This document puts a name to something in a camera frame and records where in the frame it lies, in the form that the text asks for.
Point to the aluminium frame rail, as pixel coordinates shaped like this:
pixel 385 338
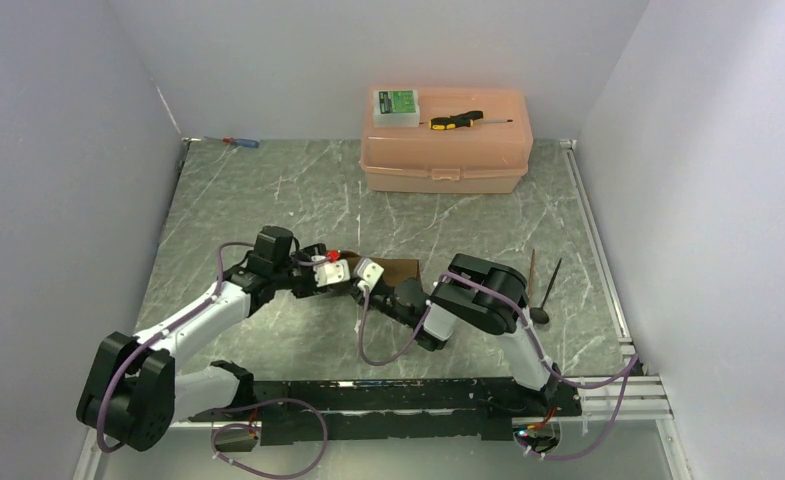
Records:
pixel 641 398

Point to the green white small box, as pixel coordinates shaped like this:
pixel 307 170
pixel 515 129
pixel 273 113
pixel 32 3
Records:
pixel 395 108

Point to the yellow black screwdriver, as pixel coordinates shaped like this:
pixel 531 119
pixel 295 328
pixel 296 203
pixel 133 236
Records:
pixel 463 120

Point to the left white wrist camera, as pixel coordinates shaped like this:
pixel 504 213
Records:
pixel 330 268

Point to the pink plastic storage box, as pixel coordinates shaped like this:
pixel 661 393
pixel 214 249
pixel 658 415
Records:
pixel 483 159

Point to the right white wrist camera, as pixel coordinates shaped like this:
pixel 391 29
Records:
pixel 368 274

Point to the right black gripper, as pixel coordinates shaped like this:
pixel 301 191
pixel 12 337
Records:
pixel 364 297

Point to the blue red screwdriver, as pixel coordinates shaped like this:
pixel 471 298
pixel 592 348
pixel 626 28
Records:
pixel 237 142

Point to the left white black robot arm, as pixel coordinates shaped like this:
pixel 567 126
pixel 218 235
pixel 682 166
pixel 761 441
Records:
pixel 167 358

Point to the brown cloth napkin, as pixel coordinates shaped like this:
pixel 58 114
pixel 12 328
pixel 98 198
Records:
pixel 396 270

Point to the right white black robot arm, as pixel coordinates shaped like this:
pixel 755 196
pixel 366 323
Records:
pixel 486 295

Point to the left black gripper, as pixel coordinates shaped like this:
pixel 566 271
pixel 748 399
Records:
pixel 305 254

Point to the black spoon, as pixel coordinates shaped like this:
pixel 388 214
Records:
pixel 538 313

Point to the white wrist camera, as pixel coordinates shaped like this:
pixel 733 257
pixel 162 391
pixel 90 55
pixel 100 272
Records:
pixel 330 268
pixel 368 274

